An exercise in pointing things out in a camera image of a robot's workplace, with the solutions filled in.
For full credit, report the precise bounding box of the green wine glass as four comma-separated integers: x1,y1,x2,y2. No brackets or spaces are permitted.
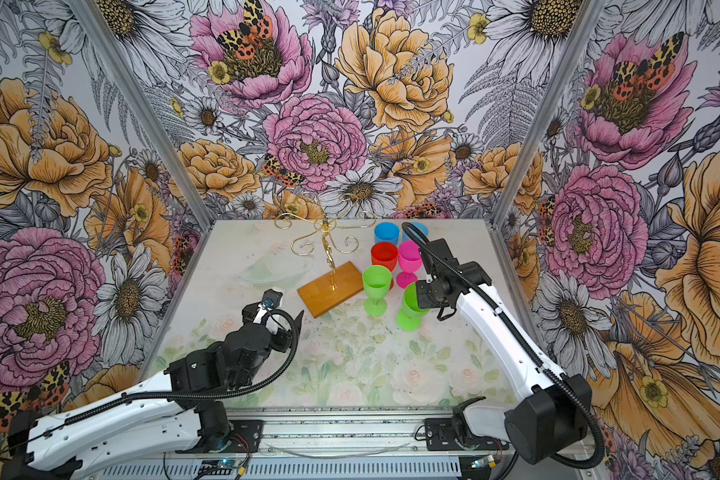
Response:
362,265,392,318
397,283,429,331

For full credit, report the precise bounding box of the pink wine glass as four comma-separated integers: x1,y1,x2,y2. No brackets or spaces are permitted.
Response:
396,240,422,289

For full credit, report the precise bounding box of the blue wine glass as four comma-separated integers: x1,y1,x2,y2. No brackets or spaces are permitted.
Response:
402,222,429,242
374,222,400,246

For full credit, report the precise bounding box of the red wine glass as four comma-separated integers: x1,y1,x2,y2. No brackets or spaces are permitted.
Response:
370,242,398,274

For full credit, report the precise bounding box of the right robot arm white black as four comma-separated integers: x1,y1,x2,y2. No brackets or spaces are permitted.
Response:
415,239,606,470

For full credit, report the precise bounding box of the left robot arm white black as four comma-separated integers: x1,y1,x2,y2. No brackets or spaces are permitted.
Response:
1,309,303,479

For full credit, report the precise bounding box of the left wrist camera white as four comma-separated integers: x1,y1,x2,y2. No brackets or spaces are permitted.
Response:
242,289,284,324

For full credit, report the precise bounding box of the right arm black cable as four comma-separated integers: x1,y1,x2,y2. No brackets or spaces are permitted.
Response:
401,221,606,470

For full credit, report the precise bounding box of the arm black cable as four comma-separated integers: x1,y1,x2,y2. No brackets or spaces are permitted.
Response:
401,221,606,470
11,308,301,451

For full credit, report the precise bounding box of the gold wire rack wooden base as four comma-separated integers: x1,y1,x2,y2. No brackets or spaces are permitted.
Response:
274,211,377,318

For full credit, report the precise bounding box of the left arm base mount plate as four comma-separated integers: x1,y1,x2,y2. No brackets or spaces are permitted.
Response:
216,419,264,454

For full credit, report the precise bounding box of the aluminium front rail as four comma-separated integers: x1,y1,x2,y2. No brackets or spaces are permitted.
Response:
77,407,601,480

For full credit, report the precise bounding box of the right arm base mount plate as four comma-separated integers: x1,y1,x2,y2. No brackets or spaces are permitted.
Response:
424,417,509,452

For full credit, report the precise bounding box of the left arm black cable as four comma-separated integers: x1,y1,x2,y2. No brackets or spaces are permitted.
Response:
11,308,301,451

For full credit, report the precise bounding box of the right aluminium frame post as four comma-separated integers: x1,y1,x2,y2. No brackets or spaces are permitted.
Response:
491,0,606,228

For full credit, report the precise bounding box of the aluminium frame post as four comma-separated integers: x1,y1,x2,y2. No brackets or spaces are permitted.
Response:
491,0,606,228
70,1,214,234

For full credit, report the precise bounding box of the left aluminium frame post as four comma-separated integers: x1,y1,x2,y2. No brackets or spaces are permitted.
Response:
70,1,214,234

